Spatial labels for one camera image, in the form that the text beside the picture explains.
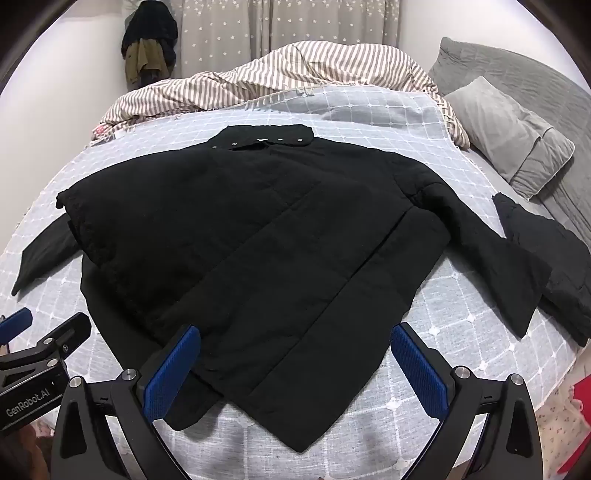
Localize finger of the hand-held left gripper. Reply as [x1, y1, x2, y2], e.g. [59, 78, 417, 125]
[0, 308, 33, 344]
[28, 312, 92, 370]

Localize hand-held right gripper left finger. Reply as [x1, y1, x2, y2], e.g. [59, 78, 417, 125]
[52, 324, 202, 480]

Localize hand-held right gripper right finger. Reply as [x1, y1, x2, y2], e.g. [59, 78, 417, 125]
[390, 322, 544, 480]

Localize black quilted jacket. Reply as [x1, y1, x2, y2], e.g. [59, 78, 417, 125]
[11, 124, 553, 454]

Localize dark hanging clothes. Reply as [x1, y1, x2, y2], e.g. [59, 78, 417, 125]
[121, 0, 179, 79]

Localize black folded cloth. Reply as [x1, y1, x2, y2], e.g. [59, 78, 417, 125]
[491, 191, 591, 348]

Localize red object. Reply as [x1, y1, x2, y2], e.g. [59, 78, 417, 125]
[556, 427, 591, 480]

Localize grey pillow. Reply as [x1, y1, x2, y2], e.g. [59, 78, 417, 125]
[445, 76, 576, 201]

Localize blue-grey checked bedspread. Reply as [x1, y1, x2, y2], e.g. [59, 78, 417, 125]
[0, 88, 583, 480]

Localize grey quilted blanket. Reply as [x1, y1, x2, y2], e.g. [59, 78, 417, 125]
[428, 36, 591, 252]

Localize striped duvet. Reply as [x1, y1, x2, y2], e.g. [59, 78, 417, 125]
[91, 40, 472, 149]

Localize star-patterned curtain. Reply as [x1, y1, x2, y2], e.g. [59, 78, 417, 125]
[175, 0, 403, 77]

